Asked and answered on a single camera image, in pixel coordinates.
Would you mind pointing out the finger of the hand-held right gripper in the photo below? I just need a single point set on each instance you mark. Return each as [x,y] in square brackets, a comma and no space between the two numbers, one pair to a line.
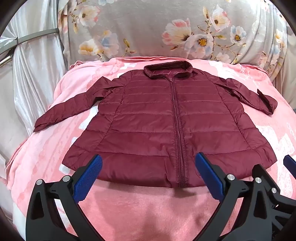
[290,164]
[278,197]

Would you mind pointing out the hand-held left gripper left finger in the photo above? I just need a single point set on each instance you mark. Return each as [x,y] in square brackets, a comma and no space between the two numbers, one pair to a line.
[89,178]

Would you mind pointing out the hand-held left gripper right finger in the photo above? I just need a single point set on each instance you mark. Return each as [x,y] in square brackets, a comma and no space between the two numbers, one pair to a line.
[209,176]

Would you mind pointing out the maroon quilted jacket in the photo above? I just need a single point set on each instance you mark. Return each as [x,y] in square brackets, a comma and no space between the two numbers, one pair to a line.
[143,120]

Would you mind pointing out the pink printed blanket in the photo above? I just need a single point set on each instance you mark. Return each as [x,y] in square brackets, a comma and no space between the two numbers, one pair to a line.
[138,208]

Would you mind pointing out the beige cloth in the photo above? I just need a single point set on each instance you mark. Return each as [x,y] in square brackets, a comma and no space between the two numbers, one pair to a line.
[290,69]

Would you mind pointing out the white satin cloth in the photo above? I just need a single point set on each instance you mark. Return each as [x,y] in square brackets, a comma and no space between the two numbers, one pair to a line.
[34,81]

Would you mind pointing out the grey metal band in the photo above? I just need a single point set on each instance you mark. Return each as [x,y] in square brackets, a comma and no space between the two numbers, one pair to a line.
[37,36]

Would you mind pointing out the floral grey pillow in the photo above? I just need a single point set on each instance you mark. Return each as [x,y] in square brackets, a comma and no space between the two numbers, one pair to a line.
[138,30]

